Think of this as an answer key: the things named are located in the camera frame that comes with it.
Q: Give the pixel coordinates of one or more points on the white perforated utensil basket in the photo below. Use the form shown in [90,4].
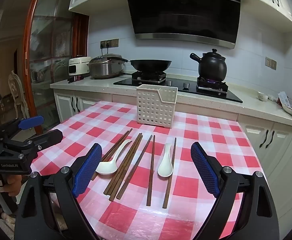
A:
[151,107]

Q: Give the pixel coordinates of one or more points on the silver pressure cooker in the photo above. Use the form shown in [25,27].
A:
[103,67]

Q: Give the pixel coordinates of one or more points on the black wok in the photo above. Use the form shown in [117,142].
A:
[151,65]

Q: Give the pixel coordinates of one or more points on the brown wooden chopstick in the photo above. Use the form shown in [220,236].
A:
[168,190]
[126,168]
[151,170]
[121,163]
[134,167]
[124,164]
[122,142]
[119,142]

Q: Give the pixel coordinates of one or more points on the triple wall outlet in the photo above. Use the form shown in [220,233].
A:
[109,43]

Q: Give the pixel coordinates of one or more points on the white red packet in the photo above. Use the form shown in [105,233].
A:
[284,100]

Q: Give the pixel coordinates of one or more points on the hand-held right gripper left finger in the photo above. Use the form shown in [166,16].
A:
[88,170]

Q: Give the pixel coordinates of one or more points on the white ceramic spoon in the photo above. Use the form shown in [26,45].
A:
[164,167]
[107,167]

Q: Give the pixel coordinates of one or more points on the cream base cabinet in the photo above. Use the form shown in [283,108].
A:
[66,105]
[283,155]

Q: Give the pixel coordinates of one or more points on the single wall outlet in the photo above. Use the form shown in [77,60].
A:
[270,63]

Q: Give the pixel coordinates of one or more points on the small white cup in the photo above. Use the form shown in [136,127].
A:
[262,96]

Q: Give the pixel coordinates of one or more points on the black glass gas stove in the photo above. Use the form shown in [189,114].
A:
[178,83]

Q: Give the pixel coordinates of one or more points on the red white checkered tablecloth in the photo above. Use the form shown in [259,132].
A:
[200,135]

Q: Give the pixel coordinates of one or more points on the wooden framed glass door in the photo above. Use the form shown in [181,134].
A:
[48,55]

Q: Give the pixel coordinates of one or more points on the ornate white chair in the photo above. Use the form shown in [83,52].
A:
[17,92]

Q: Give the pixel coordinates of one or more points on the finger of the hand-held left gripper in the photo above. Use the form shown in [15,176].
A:
[31,122]
[48,137]

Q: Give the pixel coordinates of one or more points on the black pink pouch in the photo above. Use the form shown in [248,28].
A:
[74,79]

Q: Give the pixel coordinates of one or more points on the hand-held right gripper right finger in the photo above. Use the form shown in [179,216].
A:
[205,170]

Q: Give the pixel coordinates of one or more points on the person's left hand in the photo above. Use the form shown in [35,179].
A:
[11,183]

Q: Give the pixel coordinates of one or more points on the white rice cooker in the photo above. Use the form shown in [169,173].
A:
[77,66]

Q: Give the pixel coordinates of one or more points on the black clay pot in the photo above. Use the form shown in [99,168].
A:
[212,67]

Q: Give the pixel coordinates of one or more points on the black range hood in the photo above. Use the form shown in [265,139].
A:
[183,12]

